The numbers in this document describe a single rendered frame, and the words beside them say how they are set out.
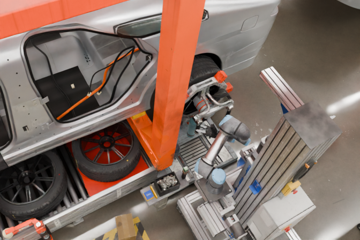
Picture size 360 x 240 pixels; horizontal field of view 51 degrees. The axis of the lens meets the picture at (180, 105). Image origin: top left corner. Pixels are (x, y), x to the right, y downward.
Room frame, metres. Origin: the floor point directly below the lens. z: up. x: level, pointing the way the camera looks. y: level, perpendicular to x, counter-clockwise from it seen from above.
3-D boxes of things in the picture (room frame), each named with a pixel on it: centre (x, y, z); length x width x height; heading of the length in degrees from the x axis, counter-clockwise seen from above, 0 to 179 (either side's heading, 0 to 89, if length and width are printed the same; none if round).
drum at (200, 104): (2.04, -0.23, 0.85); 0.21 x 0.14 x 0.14; 39
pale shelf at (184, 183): (1.35, 0.00, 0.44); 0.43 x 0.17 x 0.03; 129
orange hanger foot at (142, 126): (1.82, 0.29, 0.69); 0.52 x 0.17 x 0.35; 39
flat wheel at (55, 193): (1.18, 1.23, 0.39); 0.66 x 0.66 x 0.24
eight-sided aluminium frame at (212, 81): (2.10, -0.18, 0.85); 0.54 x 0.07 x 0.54; 129
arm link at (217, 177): (1.29, -0.40, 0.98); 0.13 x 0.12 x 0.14; 64
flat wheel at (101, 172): (1.68, 0.63, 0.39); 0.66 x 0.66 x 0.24
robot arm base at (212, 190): (1.29, -0.41, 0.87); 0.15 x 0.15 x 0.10
